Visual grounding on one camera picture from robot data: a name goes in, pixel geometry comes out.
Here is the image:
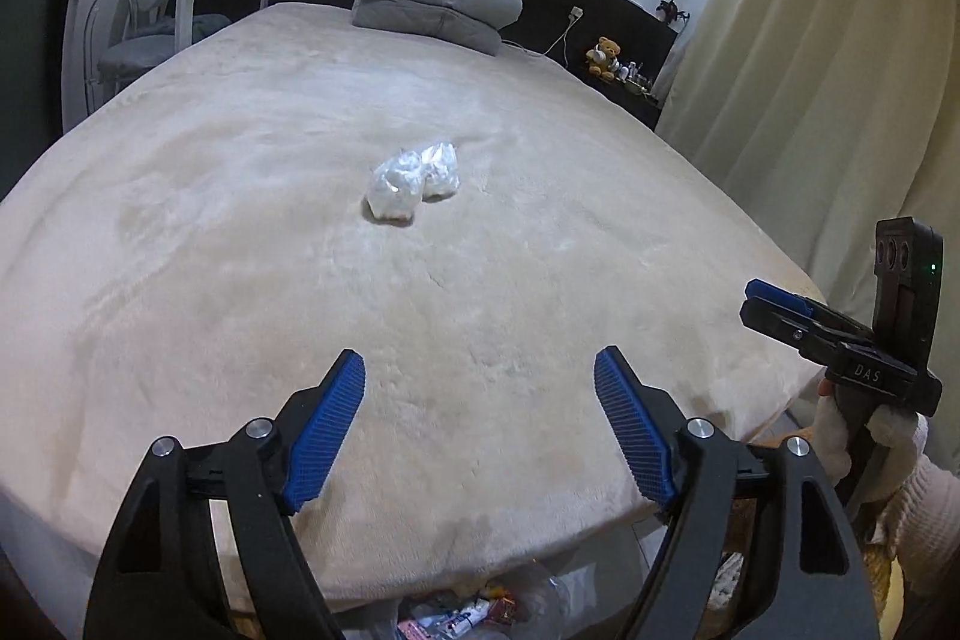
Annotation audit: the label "white charger cable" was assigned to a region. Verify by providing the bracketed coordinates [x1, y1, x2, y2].
[501, 6, 586, 64]

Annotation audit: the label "beige plush bed blanket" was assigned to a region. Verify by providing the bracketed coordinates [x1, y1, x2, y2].
[0, 1, 826, 618]

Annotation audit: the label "white chair with grey cushion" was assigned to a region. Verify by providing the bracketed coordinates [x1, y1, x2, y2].
[82, 0, 233, 86]

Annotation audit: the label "person's right forearm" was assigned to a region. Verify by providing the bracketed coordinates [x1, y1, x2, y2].
[862, 456, 960, 640]

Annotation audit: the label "cream curtain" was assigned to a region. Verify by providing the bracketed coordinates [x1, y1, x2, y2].
[656, 0, 960, 326]

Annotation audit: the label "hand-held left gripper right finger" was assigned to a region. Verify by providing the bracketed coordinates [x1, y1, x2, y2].
[592, 346, 882, 640]

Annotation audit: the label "small bottles on shelf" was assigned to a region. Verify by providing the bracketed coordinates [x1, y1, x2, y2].
[619, 59, 659, 100]

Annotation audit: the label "person's right hand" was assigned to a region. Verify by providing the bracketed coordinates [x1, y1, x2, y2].
[814, 385, 929, 506]

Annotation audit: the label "clear plastic trash bag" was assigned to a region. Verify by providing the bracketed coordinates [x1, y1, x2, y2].
[394, 557, 601, 640]

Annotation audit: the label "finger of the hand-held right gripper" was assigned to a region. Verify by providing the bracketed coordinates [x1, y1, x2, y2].
[739, 299, 848, 365]
[745, 278, 875, 345]

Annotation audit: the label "small clear plastic bag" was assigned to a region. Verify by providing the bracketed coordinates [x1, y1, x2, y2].
[420, 141, 460, 202]

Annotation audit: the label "brown teddy bear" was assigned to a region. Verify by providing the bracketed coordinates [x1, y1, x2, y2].
[585, 36, 623, 82]

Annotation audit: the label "large clear plastic bag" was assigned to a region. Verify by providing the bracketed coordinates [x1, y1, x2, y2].
[365, 149, 428, 226]

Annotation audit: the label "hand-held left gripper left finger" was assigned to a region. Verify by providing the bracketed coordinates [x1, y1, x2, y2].
[82, 349, 368, 640]

